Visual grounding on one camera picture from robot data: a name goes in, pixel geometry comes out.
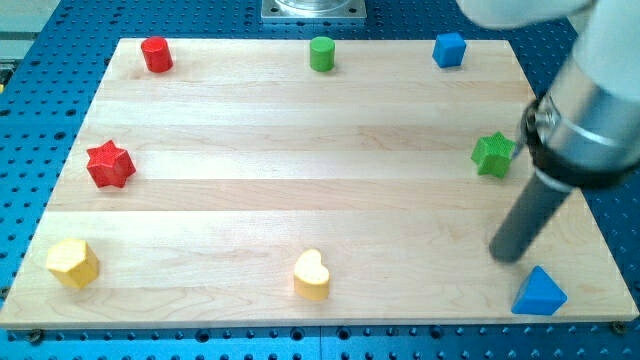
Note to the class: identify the yellow heart block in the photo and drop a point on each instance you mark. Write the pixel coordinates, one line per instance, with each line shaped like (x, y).
(311, 277)

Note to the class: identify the green cylinder block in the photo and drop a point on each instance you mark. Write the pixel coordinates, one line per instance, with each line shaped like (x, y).
(322, 54)

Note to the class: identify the red star block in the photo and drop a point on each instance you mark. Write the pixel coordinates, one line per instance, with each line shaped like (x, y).
(110, 165)

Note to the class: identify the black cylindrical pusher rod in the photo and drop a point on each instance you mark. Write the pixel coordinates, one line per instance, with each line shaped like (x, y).
(541, 198)

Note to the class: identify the blue triangle block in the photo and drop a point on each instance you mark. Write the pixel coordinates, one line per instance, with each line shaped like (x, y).
(538, 295)

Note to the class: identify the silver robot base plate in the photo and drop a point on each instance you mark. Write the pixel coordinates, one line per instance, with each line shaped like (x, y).
(283, 10)

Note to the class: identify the light wooden board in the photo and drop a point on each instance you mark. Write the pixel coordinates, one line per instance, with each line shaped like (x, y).
(245, 158)

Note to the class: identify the red cylinder block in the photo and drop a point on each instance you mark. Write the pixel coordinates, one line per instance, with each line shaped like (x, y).
(156, 54)

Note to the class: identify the green star block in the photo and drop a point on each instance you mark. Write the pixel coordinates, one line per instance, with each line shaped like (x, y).
(493, 155)

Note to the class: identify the yellow hexagon block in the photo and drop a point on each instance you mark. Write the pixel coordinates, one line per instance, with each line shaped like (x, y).
(73, 263)

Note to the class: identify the blue cube block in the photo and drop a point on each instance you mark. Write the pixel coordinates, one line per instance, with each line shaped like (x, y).
(449, 50)

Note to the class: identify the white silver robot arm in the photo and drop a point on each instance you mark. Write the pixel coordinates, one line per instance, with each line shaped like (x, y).
(584, 131)

